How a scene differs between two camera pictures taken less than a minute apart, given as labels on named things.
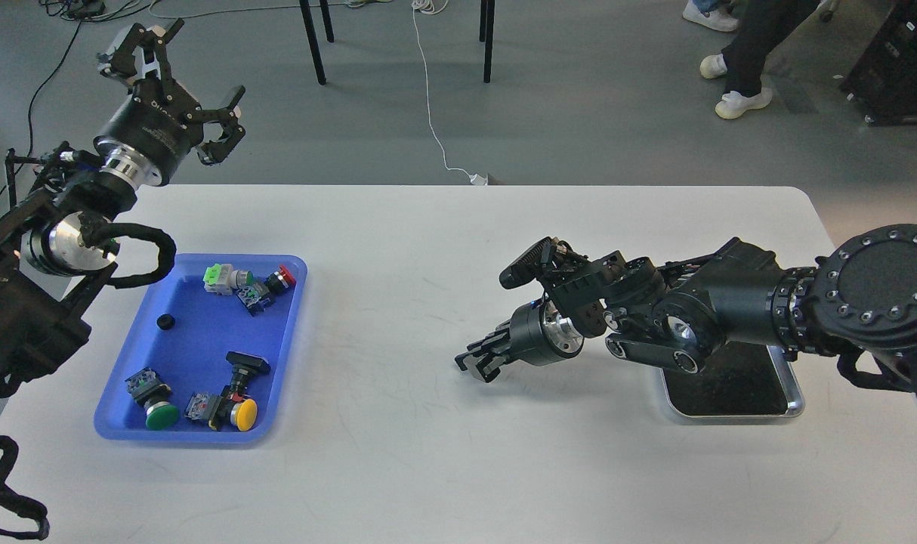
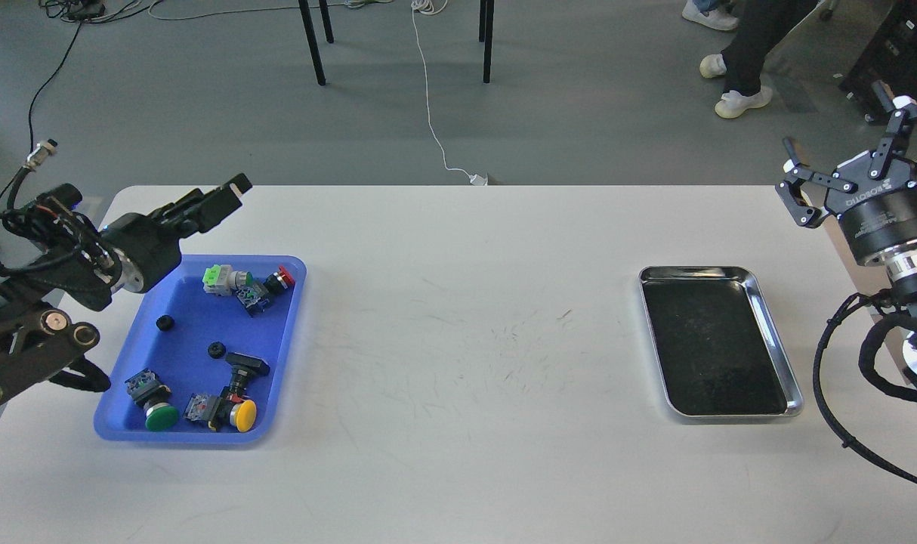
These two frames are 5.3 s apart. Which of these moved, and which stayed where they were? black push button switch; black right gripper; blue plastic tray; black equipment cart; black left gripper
Moved: black right gripper; black left gripper
Stayed: black push button switch; black equipment cart; blue plastic tray
